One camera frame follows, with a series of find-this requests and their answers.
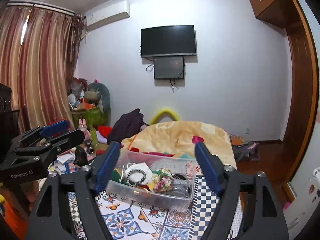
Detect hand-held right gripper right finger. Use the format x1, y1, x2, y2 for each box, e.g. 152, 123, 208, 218
194, 142, 288, 240

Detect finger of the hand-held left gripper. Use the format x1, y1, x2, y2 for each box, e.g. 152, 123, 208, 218
11, 120, 71, 148
14, 130, 85, 170

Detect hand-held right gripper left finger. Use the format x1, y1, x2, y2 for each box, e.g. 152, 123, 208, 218
29, 141, 121, 240

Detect black white hair tie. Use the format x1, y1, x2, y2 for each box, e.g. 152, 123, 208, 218
127, 169, 146, 187

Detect gold bangles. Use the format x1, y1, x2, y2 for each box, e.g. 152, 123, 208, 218
135, 185, 153, 195

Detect floral scrunchie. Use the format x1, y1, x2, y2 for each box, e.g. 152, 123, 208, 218
151, 168, 176, 193

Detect clear plastic storage box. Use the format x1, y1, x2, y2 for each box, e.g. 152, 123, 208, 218
106, 150, 197, 212

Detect pink bunny toy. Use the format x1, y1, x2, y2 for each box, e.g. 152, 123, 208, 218
79, 119, 91, 141

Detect green bottle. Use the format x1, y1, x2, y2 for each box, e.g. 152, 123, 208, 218
90, 127, 99, 146

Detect scattered papers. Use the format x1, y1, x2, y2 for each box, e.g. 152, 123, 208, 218
49, 150, 77, 176

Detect red plush cushion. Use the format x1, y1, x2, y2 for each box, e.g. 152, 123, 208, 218
97, 126, 113, 138

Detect orange book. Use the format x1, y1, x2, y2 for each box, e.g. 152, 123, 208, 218
230, 135, 247, 147

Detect purple backpack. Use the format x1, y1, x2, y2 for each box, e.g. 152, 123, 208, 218
233, 141, 261, 162

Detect dark purple clothing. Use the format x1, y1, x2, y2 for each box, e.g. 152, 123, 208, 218
107, 109, 146, 145

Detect pile of toys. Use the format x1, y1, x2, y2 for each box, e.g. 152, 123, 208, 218
68, 77, 88, 111

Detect yellow blanket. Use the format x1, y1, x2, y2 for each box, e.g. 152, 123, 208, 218
121, 121, 237, 171

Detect grey green plush toy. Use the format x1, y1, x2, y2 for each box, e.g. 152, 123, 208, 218
86, 81, 111, 115

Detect striped brown curtain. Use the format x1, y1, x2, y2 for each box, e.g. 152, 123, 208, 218
0, 5, 78, 133

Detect patterned bed sheet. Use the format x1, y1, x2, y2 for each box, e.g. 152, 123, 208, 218
67, 155, 243, 240

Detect yellow foam noodle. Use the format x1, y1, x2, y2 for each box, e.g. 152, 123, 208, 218
149, 107, 181, 126

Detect bunched sheer curtain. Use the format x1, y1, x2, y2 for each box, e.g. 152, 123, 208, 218
71, 12, 87, 81

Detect white door with stickers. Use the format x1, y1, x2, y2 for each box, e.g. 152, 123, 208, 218
287, 0, 320, 231

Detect wooden wardrobe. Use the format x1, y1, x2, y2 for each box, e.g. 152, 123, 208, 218
249, 0, 318, 198

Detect white air conditioner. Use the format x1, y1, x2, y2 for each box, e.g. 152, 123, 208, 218
86, 0, 131, 31

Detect small black wall monitor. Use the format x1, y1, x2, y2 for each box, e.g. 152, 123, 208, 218
153, 56, 185, 80

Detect white curtain rail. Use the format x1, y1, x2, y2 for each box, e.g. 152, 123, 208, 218
7, 1, 76, 16

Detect black wall television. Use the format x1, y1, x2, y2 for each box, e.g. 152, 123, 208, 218
141, 25, 198, 58

